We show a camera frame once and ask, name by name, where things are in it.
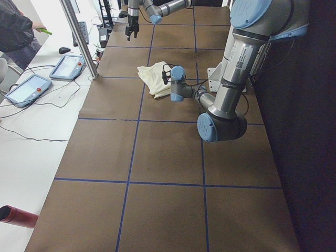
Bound seated person dark clothes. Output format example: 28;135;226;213
1;0;41;70

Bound near teach pendant tablet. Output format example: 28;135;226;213
4;74;52;108

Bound black box white label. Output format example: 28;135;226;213
98;27;111;48

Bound red cylinder bottle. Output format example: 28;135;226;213
1;205;39;228

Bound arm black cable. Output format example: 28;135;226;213
162;62;250;116

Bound aluminium frame post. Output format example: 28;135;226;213
60;0;99;80

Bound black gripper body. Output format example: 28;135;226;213
127;15;139;32

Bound cream long-sleeve printed shirt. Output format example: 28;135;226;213
137;61;171;99

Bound black keyboard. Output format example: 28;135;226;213
72;21;89;47

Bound green handheld object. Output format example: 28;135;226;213
36;28;53;36

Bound teach pendant tablet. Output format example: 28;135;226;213
49;55;85;81
4;74;52;108

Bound black computer mouse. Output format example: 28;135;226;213
58;47;71;55

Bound far teach pendant tablet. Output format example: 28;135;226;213
49;55;85;81

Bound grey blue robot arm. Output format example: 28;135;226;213
170;1;310;142
125;0;195;41

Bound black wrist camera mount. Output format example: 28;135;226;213
162;64;171;85

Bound person's bare hand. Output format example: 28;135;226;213
31;22;47;32

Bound white mast base plate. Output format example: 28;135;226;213
207;62;223;92

